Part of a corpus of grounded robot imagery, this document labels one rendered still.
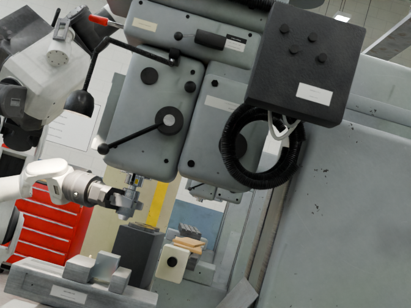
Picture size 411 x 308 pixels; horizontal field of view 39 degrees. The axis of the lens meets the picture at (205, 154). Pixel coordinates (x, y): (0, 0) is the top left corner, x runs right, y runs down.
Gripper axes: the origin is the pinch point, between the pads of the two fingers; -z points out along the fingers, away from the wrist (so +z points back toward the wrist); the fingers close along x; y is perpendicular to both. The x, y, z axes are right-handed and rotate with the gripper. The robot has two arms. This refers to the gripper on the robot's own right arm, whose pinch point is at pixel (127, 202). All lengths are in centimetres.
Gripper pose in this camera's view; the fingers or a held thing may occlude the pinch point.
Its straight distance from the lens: 151.9
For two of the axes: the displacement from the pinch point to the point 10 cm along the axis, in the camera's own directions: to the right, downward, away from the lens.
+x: 3.7, 1.8, 9.1
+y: -2.9, 9.6, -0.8
